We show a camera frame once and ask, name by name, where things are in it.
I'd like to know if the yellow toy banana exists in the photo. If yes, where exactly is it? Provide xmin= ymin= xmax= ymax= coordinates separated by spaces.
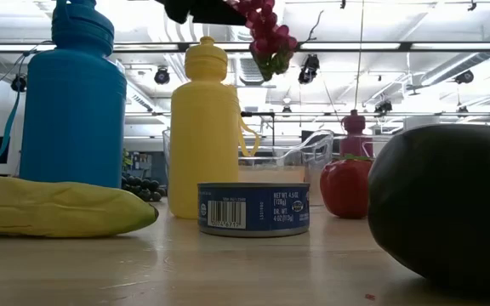
xmin=0 ymin=175 xmax=160 ymax=239

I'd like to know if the yellow plastic sports bottle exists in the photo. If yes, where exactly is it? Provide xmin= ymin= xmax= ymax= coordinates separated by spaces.
xmin=168 ymin=36 xmax=261 ymax=220

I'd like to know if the red toy strawberry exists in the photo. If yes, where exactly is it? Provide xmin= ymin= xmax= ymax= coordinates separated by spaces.
xmin=319 ymin=153 xmax=374 ymax=220

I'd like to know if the tuna can blue label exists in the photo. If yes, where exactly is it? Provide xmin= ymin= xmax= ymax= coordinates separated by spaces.
xmin=197 ymin=182 xmax=311 ymax=238

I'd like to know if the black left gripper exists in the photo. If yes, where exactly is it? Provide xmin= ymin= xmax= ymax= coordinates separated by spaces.
xmin=155 ymin=0 xmax=248 ymax=26

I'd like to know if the black toy grape bunch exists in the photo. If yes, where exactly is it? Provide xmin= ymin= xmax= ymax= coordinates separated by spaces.
xmin=121 ymin=173 xmax=168 ymax=203

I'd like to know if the red toy grape bunch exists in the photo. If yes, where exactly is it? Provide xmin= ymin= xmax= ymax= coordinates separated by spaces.
xmin=231 ymin=0 xmax=299 ymax=82

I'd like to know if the purple plastic sports bottle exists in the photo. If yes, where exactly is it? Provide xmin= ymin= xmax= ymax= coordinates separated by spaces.
xmin=339 ymin=109 xmax=374 ymax=160

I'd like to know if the blue plastic sports bottle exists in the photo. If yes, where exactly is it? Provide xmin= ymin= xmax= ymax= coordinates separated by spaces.
xmin=0 ymin=0 xmax=128 ymax=190

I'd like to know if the black overhead frame bar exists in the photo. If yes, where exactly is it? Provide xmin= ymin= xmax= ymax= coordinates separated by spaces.
xmin=0 ymin=41 xmax=490 ymax=54

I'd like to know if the black ceiling spotlight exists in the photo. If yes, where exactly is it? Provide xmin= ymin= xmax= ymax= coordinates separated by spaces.
xmin=454 ymin=70 xmax=476 ymax=85
xmin=10 ymin=75 xmax=28 ymax=94
xmin=298 ymin=54 xmax=321 ymax=85
xmin=154 ymin=66 xmax=171 ymax=86
xmin=374 ymin=100 xmax=394 ymax=116

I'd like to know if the dark brown toy avocado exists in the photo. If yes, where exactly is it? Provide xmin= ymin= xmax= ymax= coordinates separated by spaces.
xmin=367 ymin=123 xmax=490 ymax=298

